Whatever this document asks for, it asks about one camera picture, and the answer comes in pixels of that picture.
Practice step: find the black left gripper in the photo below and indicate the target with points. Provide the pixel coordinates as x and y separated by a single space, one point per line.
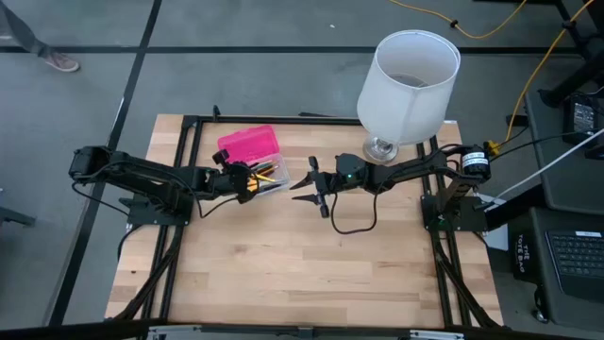
238 177

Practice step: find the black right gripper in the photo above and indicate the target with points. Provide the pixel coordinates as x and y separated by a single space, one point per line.
324 183

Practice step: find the clear supply box pink lid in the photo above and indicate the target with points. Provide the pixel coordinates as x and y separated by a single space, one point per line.
245 141

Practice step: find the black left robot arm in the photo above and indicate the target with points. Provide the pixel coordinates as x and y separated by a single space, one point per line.
141 172

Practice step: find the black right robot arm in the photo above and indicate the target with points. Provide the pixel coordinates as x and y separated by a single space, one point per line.
415 170

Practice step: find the black power supply with label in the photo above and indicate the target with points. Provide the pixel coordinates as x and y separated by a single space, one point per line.
582 118

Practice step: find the white shade silver table lamp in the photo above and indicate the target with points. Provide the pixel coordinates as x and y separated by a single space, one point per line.
406 108

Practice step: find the black tote bag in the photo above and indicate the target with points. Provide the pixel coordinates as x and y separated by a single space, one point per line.
525 257

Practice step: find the dark chair base leg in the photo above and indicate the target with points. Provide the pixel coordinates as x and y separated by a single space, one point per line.
14 215

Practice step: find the black caster wheel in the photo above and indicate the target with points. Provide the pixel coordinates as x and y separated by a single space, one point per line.
541 315

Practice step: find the person's leg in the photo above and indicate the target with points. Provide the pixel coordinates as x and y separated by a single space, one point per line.
23 34

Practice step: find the dark gray side table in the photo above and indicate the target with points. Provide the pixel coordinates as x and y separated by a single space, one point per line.
580 189

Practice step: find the black laptop keyboard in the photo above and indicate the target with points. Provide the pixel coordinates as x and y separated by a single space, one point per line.
575 260

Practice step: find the black stand legs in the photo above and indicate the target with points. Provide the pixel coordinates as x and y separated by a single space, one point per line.
566 87

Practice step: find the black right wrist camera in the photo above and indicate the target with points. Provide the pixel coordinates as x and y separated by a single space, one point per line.
349 167

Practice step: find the silver aluminium bracket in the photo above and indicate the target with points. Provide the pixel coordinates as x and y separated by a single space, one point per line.
174 332
436 335

